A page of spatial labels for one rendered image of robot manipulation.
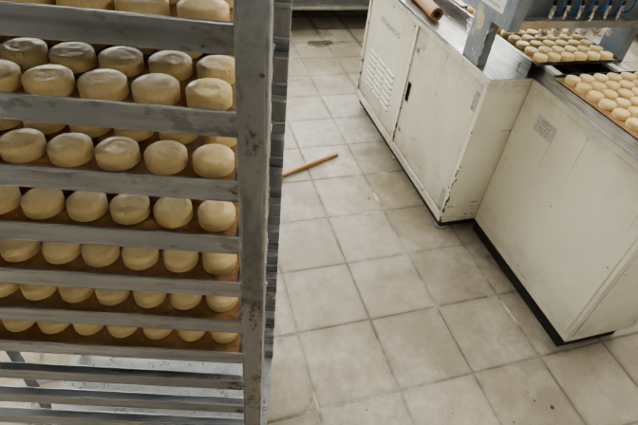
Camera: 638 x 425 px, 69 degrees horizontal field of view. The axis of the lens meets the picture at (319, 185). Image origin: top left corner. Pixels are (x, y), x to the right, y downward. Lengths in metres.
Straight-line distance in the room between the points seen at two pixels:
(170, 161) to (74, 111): 0.12
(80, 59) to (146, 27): 0.18
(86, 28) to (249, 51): 0.15
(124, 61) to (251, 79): 0.21
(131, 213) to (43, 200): 0.12
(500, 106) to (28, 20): 1.75
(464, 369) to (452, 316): 0.23
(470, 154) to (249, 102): 1.71
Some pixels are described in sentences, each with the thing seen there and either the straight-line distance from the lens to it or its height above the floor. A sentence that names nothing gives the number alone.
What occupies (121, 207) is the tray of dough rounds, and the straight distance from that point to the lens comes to 0.66.
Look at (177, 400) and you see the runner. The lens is 1.01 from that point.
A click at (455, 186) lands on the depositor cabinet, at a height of 0.31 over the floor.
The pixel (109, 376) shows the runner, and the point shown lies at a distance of 0.93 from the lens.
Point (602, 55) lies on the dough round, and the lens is 2.20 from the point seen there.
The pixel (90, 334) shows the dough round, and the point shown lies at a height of 0.86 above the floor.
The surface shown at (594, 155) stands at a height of 0.76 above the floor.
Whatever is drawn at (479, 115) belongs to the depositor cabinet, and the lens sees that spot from 1.97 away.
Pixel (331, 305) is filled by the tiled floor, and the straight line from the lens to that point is 1.96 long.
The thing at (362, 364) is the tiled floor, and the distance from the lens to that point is 1.84.
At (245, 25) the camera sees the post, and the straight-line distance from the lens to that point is 0.40.
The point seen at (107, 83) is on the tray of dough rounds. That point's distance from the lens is 0.55.
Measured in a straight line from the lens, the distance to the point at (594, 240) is 1.85.
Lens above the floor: 1.58
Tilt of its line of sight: 40 degrees down
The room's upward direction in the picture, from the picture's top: 7 degrees clockwise
